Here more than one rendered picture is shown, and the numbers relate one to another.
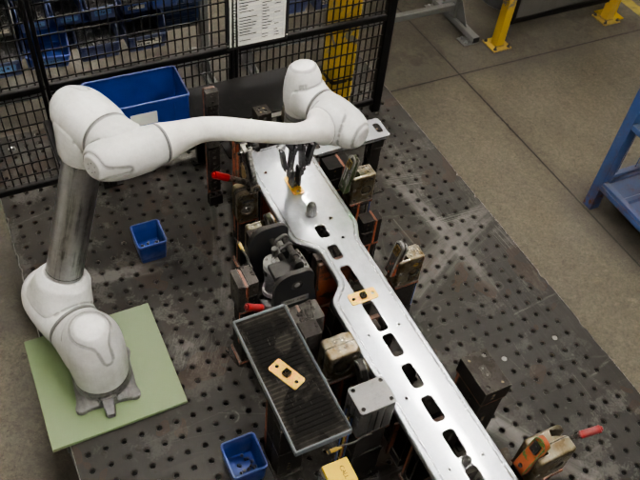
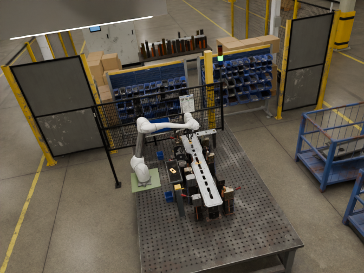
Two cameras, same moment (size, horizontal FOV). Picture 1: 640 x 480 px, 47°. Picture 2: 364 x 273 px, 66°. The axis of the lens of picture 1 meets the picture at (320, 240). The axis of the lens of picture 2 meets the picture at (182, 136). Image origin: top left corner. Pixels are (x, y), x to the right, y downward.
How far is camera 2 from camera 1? 174 cm
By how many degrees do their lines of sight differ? 23
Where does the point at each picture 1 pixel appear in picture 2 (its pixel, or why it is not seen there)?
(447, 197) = (235, 149)
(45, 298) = (134, 161)
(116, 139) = (145, 125)
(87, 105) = (142, 119)
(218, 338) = not seen: hidden behind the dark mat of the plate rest
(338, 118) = (192, 123)
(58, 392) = (135, 182)
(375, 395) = (190, 176)
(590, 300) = (288, 185)
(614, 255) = (300, 174)
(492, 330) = (236, 177)
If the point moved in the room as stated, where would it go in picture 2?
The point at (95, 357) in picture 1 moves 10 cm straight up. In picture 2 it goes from (141, 171) to (140, 166)
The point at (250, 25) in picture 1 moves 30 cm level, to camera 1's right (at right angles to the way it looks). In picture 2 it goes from (186, 108) to (205, 110)
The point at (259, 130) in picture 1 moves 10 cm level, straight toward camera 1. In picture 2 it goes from (175, 125) to (173, 129)
